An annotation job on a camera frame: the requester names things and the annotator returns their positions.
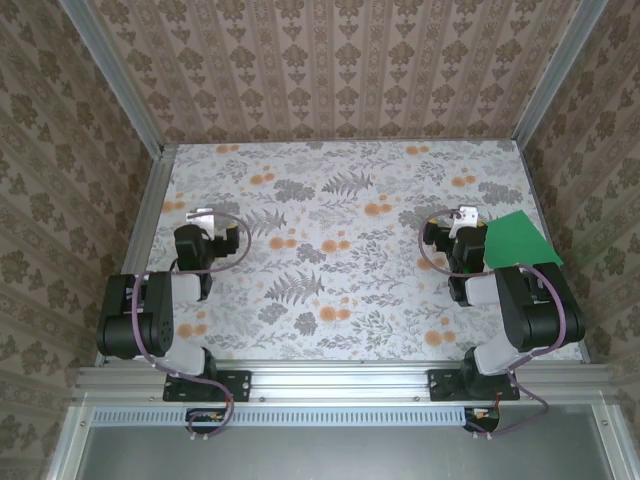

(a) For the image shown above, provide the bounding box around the grey metal panel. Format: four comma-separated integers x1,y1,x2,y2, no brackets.
47,403,640,480

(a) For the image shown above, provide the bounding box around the floral table cover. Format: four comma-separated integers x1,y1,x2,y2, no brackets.
122,140,585,362

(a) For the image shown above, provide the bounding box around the aluminium frame post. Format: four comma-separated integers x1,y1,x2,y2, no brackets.
58,0,167,157
511,0,610,146

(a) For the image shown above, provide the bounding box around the aluminium side rail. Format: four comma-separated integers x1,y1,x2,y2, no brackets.
94,143,177,369

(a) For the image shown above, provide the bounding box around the green paper sheet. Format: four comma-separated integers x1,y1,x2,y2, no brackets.
483,209,565,269

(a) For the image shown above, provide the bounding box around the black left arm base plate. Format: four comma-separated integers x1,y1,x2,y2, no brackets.
163,368,252,403

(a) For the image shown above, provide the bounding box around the black wiring junction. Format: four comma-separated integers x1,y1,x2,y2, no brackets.
185,407,227,435
463,405,502,434

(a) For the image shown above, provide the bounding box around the aluminium cross rail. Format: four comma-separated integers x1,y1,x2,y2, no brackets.
72,363,620,405

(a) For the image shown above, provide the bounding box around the slotted cable duct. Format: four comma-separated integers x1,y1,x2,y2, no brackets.
92,405,501,428

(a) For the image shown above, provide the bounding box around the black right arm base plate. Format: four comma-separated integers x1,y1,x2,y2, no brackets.
428,368,521,403

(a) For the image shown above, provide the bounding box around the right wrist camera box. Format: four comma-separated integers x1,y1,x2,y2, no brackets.
449,204,480,239

